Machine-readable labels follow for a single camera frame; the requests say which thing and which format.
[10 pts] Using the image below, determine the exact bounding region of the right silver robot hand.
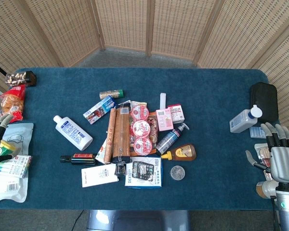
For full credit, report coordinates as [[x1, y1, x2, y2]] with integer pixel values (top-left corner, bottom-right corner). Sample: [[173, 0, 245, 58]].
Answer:
[[245, 122, 289, 183]]

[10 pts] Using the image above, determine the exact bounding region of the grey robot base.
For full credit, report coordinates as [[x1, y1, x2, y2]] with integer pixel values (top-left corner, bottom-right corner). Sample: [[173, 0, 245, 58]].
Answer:
[[86, 209, 191, 231]]

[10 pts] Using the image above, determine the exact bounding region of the white bottle with round cap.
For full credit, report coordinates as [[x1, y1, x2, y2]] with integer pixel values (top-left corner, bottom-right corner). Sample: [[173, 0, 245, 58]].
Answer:
[[229, 104, 263, 134]]

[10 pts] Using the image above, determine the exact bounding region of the white bottle with blue print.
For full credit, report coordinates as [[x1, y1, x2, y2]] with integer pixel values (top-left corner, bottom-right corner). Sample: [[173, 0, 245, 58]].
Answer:
[[53, 115, 93, 152]]

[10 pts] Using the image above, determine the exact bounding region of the dark glass sauce bottle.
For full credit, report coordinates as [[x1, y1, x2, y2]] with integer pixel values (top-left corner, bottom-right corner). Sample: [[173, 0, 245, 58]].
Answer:
[[60, 153, 97, 166]]

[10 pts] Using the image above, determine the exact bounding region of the honey squeeze bottle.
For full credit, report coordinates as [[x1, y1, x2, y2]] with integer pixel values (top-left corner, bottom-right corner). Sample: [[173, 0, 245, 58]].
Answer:
[[160, 143, 197, 162]]

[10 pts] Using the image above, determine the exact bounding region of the dark pump bottle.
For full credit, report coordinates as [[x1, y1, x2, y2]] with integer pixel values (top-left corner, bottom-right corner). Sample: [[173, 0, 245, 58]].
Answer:
[[156, 123, 190, 155]]

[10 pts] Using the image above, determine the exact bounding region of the small green-lid jar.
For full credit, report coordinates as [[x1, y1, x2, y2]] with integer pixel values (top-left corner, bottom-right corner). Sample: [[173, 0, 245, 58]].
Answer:
[[99, 89, 124, 101]]

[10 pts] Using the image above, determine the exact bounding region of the yellow green small pack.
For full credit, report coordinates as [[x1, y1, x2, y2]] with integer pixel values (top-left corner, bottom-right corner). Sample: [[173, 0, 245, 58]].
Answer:
[[0, 140, 16, 157]]

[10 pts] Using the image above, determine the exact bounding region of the clear snack packet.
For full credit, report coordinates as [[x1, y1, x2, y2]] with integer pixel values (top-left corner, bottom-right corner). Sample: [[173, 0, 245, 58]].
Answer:
[[254, 143, 273, 181]]

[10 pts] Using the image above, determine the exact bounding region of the white pouch with line drawing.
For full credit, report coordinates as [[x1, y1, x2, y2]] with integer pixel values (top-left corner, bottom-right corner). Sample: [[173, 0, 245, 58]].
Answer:
[[0, 123, 35, 157]]

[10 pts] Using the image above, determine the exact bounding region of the marker pen set pack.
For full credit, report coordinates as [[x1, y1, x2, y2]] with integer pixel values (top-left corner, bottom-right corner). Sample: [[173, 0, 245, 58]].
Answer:
[[0, 154, 33, 179]]

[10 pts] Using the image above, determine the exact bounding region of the beige tape roll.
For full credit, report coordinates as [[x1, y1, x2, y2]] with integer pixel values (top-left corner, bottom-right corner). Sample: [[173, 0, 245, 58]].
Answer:
[[256, 180, 279, 199]]

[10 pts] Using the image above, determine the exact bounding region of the pale blue blister pack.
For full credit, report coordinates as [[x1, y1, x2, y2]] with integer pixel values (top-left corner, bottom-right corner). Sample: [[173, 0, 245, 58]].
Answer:
[[250, 127, 267, 139]]

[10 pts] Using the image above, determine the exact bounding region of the red snack bag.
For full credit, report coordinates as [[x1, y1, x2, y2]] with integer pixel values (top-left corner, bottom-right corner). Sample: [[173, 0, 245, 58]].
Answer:
[[0, 84, 26, 123]]

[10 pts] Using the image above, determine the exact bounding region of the white bag with barcode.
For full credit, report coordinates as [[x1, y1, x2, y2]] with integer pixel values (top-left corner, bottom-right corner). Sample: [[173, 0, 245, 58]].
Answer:
[[0, 172, 29, 205]]

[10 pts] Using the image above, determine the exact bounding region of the black zip pouch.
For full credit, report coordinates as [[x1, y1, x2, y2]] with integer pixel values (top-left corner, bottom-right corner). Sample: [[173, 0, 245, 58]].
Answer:
[[250, 82, 279, 122]]

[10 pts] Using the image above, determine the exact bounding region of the blue table cloth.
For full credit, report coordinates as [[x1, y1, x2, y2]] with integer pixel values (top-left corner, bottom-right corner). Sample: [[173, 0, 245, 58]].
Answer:
[[0, 67, 277, 211]]

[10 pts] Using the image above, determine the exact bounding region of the round clear tin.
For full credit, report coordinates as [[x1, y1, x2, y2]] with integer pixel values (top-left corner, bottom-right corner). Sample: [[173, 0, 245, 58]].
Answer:
[[170, 165, 186, 181]]

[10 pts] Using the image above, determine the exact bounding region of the white carton with green red print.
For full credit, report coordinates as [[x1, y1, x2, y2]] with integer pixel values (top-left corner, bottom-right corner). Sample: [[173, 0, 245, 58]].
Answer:
[[95, 139, 111, 165]]

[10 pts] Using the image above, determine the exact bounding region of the flat white box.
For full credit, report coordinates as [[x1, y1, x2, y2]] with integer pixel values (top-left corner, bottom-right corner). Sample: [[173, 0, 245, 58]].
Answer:
[[81, 164, 119, 188]]

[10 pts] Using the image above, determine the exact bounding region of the blue white toothpaste box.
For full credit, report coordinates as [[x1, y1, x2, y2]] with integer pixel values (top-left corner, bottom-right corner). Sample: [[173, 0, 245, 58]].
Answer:
[[83, 95, 118, 125]]

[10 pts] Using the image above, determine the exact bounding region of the long brown tube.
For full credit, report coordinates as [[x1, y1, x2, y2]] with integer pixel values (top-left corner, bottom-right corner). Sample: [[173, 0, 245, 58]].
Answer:
[[103, 108, 117, 165]]

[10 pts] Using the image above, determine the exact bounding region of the white box with red print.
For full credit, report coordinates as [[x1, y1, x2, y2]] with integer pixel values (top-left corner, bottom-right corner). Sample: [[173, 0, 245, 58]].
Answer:
[[168, 103, 185, 125]]

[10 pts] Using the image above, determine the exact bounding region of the pink box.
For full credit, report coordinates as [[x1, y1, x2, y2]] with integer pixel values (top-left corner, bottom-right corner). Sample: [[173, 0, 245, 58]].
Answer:
[[156, 108, 174, 132]]

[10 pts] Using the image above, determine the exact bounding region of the small black clip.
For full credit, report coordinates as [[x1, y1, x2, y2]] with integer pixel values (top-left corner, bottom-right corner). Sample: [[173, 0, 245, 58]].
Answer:
[[114, 161, 127, 178]]

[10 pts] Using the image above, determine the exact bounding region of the mixed nuts snack bag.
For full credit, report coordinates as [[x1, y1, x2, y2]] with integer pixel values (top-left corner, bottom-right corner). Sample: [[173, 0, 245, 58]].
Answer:
[[146, 111, 158, 150]]

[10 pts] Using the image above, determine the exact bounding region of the white plastic tube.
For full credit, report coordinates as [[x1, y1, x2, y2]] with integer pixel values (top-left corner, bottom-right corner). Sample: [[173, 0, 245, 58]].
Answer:
[[159, 93, 168, 110]]

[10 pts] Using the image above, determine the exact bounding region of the white blue organizer box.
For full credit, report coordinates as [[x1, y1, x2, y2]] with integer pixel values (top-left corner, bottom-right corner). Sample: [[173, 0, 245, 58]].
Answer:
[[124, 156, 163, 188]]

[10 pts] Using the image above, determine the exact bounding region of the red lidded cups pack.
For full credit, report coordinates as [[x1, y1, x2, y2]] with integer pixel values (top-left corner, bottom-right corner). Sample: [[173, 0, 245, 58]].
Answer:
[[130, 104, 154, 156]]

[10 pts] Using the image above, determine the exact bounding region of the wooden woven folding screen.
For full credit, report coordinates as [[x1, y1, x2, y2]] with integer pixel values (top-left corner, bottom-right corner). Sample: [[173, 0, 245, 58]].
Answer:
[[0, 0, 289, 145]]

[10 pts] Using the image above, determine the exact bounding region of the thin black cable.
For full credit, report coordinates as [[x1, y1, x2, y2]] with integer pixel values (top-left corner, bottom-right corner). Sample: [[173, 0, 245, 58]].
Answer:
[[73, 209, 85, 231]]

